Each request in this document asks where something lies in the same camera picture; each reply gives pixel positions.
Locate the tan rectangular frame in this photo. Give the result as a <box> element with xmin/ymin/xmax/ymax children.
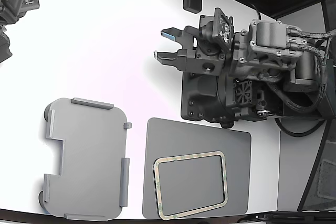
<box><xmin>153</xmin><ymin>150</ymin><xmax>229</xmax><ymax>221</ymax></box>

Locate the grey holder plate with rails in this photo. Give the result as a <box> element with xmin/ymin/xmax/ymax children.
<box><xmin>38</xmin><ymin>97</ymin><xmax>133</xmax><ymax>222</ymax></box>

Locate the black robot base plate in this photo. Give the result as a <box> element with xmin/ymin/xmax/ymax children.
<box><xmin>180</xmin><ymin>71</ymin><xmax>235</xmax><ymax>130</ymax></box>

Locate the black six-joint robot arm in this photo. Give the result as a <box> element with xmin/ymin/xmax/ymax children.
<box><xmin>217</xmin><ymin>18</ymin><xmax>336</xmax><ymax>128</ymax></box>

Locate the thin black cable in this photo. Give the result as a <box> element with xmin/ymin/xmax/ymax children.
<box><xmin>250</xmin><ymin>3</ymin><xmax>263</xmax><ymax>21</ymax></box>
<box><xmin>274</xmin><ymin>118</ymin><xmax>328</xmax><ymax>138</ymax></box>

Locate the grey braided cable bundle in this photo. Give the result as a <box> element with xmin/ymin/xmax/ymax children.
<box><xmin>267</xmin><ymin>28</ymin><xmax>336</xmax><ymax>116</ymax></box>

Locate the wrist camera with circuit board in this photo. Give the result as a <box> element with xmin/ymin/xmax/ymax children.
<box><xmin>198</xmin><ymin>7</ymin><xmax>235</xmax><ymax>55</ymax></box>

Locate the black machine assembly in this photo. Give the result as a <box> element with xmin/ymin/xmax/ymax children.
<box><xmin>0</xmin><ymin>0</ymin><xmax>27</xmax><ymax>63</ymax></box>

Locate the black diagonal strut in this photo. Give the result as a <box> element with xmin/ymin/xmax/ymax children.
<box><xmin>298</xmin><ymin>121</ymin><xmax>330</xmax><ymax>212</ymax></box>

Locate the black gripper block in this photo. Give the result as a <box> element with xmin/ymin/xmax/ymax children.
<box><xmin>153</xmin><ymin>26</ymin><xmax>234</xmax><ymax>76</ymax></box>

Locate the grey flat mat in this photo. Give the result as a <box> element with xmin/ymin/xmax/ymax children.
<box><xmin>142</xmin><ymin>117</ymin><xmax>252</xmax><ymax>220</ymax></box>

